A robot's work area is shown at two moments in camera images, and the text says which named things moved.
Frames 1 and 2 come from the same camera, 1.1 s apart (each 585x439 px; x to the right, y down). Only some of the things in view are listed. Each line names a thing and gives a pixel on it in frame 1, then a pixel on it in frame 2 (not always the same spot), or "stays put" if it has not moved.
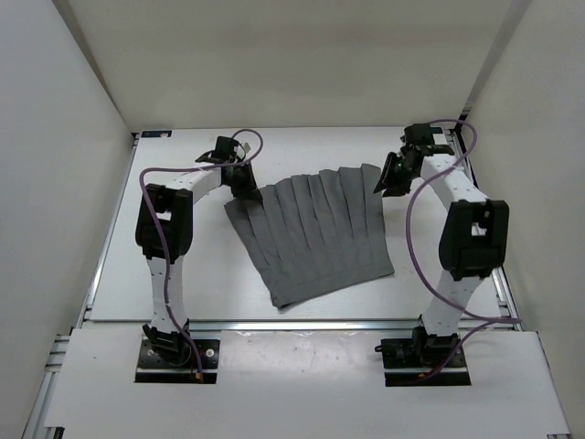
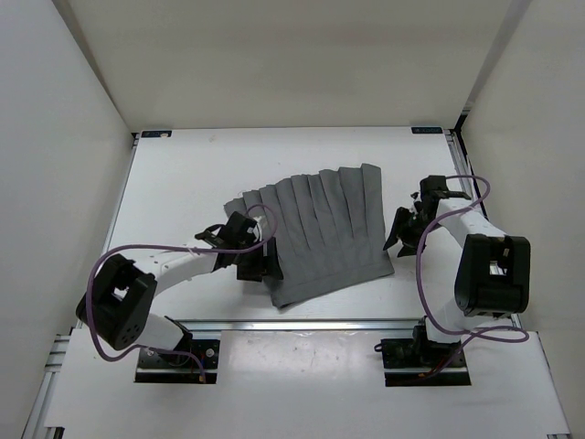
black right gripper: (388, 180) → (398, 230)
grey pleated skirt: (311, 235) stays put
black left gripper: (250, 190) → (264, 265)
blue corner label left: (155, 133) stays put
